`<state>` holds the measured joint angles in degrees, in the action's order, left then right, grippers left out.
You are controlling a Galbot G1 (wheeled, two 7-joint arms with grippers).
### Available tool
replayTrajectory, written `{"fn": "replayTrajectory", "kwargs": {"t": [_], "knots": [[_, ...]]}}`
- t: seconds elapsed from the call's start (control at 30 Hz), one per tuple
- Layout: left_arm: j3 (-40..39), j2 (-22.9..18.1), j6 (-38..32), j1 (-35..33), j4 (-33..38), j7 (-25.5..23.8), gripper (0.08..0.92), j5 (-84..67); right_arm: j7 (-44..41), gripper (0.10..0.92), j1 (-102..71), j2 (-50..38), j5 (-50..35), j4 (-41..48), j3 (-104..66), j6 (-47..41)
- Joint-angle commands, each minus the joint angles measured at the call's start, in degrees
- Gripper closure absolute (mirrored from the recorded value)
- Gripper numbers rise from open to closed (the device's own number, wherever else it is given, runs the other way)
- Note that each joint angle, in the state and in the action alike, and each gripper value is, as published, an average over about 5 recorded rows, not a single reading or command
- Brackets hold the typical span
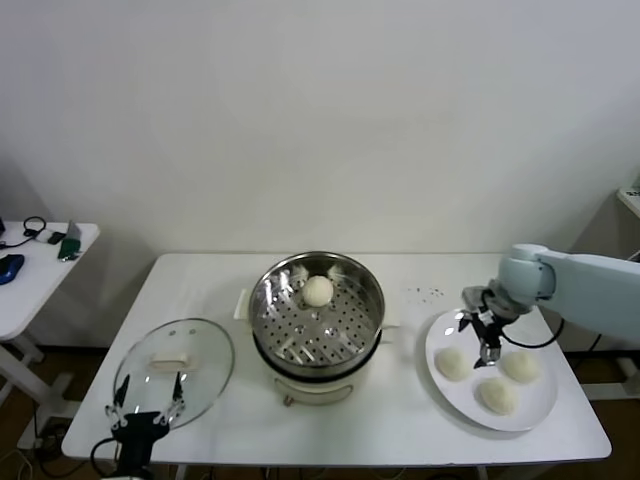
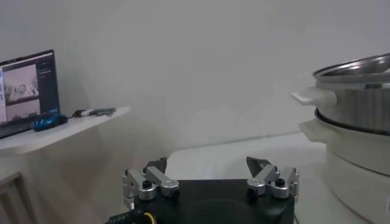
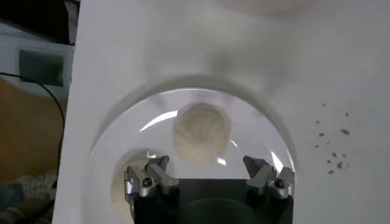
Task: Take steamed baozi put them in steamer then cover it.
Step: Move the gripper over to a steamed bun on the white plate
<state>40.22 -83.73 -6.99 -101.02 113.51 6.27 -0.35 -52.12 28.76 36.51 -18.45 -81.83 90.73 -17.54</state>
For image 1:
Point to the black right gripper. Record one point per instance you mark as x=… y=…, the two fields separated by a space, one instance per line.
x=489 y=330

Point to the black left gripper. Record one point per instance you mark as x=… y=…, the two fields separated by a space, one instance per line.
x=137 y=430

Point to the white steamed baozi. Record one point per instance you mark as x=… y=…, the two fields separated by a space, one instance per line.
x=452 y=364
x=317 y=291
x=521 y=367
x=497 y=396

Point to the glass pot lid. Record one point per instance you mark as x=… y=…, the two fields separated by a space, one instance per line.
x=200 y=360

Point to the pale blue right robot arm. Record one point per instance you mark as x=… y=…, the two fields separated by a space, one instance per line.
x=590 y=285

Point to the stainless steel steamer basket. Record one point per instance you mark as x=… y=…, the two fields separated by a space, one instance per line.
x=320 y=335

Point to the white round plate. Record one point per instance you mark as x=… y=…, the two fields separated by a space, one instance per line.
x=450 y=400

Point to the white side table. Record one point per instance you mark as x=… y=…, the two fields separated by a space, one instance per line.
x=30 y=305

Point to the grey tilted card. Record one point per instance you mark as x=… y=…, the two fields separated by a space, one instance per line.
x=74 y=229

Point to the black phone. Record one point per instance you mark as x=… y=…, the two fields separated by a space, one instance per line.
x=56 y=237

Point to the blue computer mouse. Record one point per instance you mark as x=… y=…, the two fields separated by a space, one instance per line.
x=11 y=267

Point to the small white box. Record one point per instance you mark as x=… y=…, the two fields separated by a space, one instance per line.
x=42 y=235

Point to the black headphones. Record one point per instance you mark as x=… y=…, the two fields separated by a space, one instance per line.
x=34 y=225

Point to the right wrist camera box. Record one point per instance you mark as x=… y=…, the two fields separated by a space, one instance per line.
x=475 y=295

